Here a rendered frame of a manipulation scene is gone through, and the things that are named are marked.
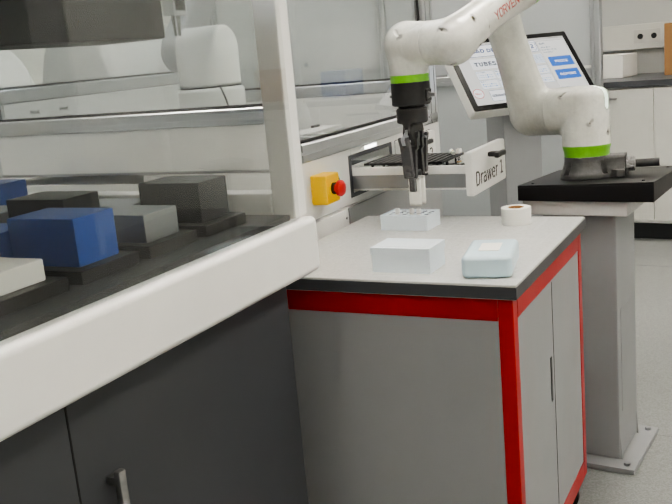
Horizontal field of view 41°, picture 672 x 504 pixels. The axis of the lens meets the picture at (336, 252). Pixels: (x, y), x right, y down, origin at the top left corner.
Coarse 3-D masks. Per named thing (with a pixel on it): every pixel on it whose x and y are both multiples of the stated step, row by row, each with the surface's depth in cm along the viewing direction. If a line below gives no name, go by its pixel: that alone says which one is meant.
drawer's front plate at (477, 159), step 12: (492, 144) 234; (468, 156) 219; (480, 156) 225; (504, 156) 244; (468, 168) 220; (480, 168) 226; (504, 168) 245; (468, 180) 221; (480, 180) 226; (492, 180) 235; (468, 192) 221
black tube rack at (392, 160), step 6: (384, 156) 250; (390, 156) 249; (396, 156) 248; (432, 156) 241; (438, 156) 240; (444, 156) 239; (372, 162) 239; (378, 162) 238; (384, 162) 237; (390, 162) 236; (396, 162) 235; (432, 162) 230; (456, 162) 244
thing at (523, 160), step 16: (496, 128) 322; (512, 128) 319; (512, 144) 320; (528, 144) 323; (512, 160) 321; (528, 160) 324; (512, 176) 323; (528, 176) 325; (496, 192) 329; (512, 192) 324; (496, 208) 331
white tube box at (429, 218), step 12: (384, 216) 218; (396, 216) 216; (408, 216) 215; (420, 216) 213; (432, 216) 216; (384, 228) 219; (396, 228) 217; (408, 228) 216; (420, 228) 214; (432, 228) 216
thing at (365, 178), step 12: (360, 168) 235; (372, 168) 234; (384, 168) 232; (396, 168) 231; (432, 168) 226; (444, 168) 225; (456, 168) 223; (360, 180) 236; (372, 180) 234; (384, 180) 233; (396, 180) 231; (432, 180) 227; (444, 180) 225; (456, 180) 224
